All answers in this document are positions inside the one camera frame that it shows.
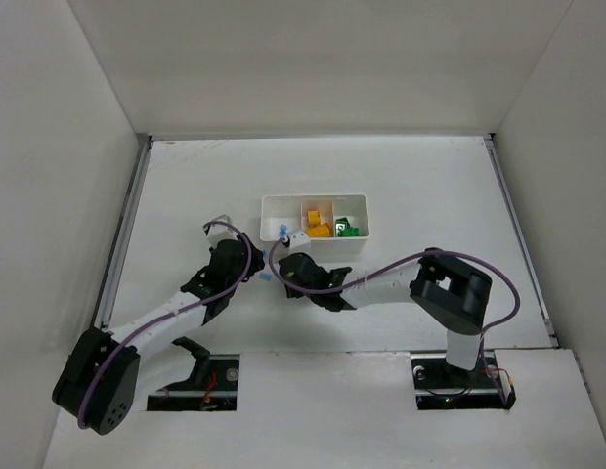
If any yellow long lego brick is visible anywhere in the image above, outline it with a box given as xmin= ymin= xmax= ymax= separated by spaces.
xmin=306 ymin=223 xmax=332 ymax=238

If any yellow round lego piece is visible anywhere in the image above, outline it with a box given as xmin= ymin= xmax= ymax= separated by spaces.
xmin=307 ymin=210 xmax=321 ymax=227

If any green lego brick square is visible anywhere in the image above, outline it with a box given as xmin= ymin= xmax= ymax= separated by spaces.
xmin=334 ymin=217 xmax=361 ymax=237

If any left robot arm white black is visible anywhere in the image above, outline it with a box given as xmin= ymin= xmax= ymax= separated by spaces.
xmin=52 ymin=234 xmax=265 ymax=436

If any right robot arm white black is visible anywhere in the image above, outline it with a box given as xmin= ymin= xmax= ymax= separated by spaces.
xmin=278 ymin=252 xmax=492 ymax=371

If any white three-compartment container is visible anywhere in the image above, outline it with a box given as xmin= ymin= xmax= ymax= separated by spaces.
xmin=259 ymin=193 xmax=370 ymax=256

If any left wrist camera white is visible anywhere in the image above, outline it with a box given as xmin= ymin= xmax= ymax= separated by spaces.
xmin=203 ymin=214 xmax=237 ymax=248

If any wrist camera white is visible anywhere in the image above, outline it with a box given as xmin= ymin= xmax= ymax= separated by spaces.
xmin=203 ymin=214 xmax=237 ymax=248
xmin=279 ymin=229 xmax=310 ymax=249

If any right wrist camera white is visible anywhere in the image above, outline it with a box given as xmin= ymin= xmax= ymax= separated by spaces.
xmin=279 ymin=229 xmax=310 ymax=249

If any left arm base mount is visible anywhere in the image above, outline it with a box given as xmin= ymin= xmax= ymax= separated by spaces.
xmin=146 ymin=337 xmax=240 ymax=412

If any left aluminium table rail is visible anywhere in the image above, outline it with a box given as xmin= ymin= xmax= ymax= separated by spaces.
xmin=88 ymin=133 xmax=153 ymax=328

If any aluminium table rail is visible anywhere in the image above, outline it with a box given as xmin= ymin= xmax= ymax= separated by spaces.
xmin=88 ymin=133 xmax=153 ymax=328
xmin=484 ymin=133 xmax=560 ymax=349

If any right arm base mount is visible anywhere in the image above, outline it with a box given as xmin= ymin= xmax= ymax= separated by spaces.
xmin=411 ymin=352 xmax=517 ymax=411

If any right aluminium table rail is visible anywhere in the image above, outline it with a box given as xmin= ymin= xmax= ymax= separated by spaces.
xmin=484 ymin=133 xmax=560 ymax=349

